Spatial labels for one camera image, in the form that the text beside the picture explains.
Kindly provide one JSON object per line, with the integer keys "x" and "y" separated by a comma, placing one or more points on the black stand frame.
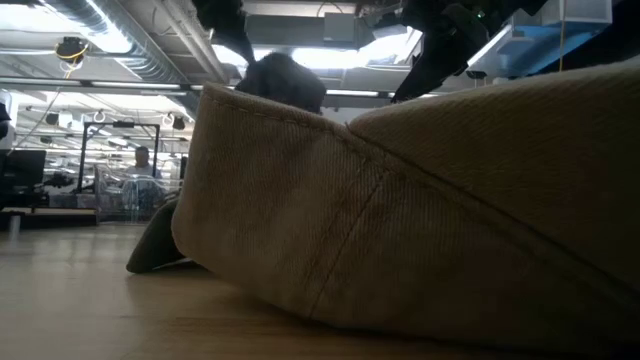
{"x": 120, "y": 124}

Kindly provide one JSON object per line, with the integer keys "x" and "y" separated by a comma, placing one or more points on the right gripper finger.
{"x": 445, "y": 60}

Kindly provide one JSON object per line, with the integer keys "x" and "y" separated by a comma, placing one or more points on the black monitor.
{"x": 22, "y": 170}

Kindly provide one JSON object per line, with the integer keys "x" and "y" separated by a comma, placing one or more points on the background work desk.
{"x": 50, "y": 216}

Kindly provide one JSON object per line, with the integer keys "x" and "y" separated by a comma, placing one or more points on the tan cap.
{"x": 425, "y": 210}

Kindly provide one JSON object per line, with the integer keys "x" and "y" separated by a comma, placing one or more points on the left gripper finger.
{"x": 237, "y": 40}

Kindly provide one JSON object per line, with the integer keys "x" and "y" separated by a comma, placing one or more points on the round silver ceiling duct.
{"x": 150, "y": 45}

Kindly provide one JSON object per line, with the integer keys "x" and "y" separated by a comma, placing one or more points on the rectangular ceiling duct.
{"x": 530, "y": 45}

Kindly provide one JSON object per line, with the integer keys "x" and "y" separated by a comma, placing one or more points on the person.
{"x": 142, "y": 162}

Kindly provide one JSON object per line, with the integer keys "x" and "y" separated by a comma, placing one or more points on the long ceiling light strip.
{"x": 125, "y": 85}

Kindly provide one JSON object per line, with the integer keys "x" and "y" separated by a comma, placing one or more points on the dark green cap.
{"x": 282, "y": 82}
{"x": 155, "y": 245}

